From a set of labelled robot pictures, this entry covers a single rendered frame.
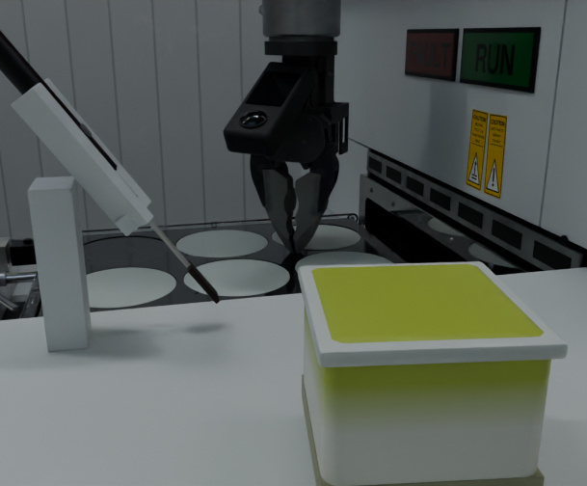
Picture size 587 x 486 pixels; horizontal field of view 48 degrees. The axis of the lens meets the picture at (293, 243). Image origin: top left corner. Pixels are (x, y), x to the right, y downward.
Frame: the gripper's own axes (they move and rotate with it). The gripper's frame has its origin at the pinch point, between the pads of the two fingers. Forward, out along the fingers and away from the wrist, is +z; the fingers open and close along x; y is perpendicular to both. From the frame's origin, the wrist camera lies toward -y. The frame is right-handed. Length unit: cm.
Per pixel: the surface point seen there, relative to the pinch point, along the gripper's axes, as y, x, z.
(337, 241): 5.9, -3.0, 1.2
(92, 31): 200, 180, -22
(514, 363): -41.3, -23.6, -11.2
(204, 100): 218, 132, 9
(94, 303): -18.2, 11.0, 1.3
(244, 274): -7.1, 2.2, 1.3
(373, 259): 1.6, -8.2, 1.3
